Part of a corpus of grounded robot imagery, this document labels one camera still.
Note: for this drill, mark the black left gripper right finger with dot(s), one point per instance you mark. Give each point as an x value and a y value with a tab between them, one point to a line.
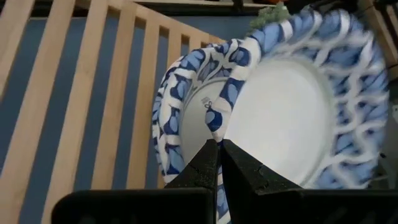
264	199

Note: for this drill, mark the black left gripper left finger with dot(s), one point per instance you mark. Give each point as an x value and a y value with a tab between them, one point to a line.
192	199

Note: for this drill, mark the blue patterned paper bowl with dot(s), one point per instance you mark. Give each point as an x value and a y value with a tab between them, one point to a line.
280	118
174	124

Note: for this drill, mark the slatted wooden shelf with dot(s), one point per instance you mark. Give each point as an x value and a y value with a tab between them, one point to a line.
102	93

